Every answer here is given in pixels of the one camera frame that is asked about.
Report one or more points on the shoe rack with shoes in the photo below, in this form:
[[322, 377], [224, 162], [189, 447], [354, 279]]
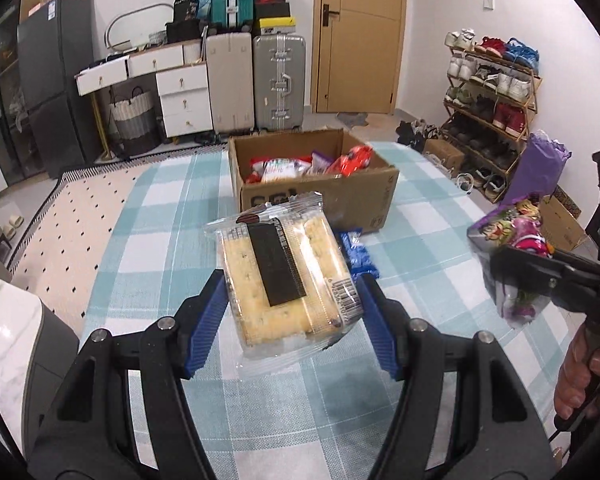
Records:
[[510, 85]]

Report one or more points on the oval mirror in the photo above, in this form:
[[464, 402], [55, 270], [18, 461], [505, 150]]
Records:
[[130, 30]]

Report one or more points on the woven laundry basket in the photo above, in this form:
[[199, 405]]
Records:
[[132, 125]]

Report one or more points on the clear cracker packet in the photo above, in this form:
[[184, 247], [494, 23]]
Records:
[[270, 330]]

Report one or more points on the black stool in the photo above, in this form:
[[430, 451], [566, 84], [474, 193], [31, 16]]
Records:
[[2, 247]]

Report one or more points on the purple bag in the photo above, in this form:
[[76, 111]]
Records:
[[535, 170]]

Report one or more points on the brown cardboard box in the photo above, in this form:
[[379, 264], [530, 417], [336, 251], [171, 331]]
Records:
[[360, 195]]

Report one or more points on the blue snack packet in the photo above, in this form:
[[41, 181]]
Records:
[[357, 255]]

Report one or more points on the red noodle packet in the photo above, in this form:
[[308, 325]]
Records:
[[355, 159]]

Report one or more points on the black bag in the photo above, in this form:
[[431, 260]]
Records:
[[185, 10]]

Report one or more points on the white yellow shoebox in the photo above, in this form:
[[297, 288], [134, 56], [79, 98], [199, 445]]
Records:
[[277, 26]]

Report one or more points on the beige slipper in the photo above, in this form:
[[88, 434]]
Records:
[[10, 232], [15, 220]]

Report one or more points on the silver suitcase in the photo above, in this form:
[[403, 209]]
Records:
[[280, 85]]

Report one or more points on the teal checked tablecloth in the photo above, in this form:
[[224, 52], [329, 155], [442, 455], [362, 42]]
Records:
[[145, 260]]

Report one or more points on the white drawer cabinet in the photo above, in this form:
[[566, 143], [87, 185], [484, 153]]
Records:
[[182, 105]]

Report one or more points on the white desk with drawers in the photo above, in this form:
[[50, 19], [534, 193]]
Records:
[[145, 62]]

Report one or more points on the dotted beige rug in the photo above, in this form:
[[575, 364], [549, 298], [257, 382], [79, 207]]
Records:
[[70, 230]]

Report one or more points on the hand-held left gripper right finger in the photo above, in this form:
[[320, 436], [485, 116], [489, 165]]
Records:
[[377, 325]]

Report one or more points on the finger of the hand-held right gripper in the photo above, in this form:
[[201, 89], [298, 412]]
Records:
[[530, 262]]

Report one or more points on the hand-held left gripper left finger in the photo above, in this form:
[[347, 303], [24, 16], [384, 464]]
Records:
[[207, 320]]

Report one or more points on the person's right hand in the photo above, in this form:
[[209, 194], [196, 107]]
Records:
[[570, 380]]

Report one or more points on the white marble table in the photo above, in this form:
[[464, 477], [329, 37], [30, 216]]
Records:
[[5, 340]]

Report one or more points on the black fridge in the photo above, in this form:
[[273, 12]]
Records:
[[55, 85]]

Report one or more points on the pile of dark sandals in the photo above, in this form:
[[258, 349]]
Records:
[[415, 135]]

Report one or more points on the beige suitcase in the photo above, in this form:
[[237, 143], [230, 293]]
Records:
[[230, 85]]

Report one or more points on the small brown carton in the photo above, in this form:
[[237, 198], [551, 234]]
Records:
[[565, 225]]

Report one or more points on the dark glass cabinet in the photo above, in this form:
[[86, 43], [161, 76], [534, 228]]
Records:
[[5, 110]]

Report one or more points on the wooden door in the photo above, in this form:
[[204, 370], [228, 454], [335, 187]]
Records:
[[360, 60]]

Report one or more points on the grey door mat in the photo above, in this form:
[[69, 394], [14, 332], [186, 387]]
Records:
[[354, 118]]

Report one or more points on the white orange noodle snack packet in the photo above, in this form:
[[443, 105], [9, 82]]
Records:
[[282, 170]]

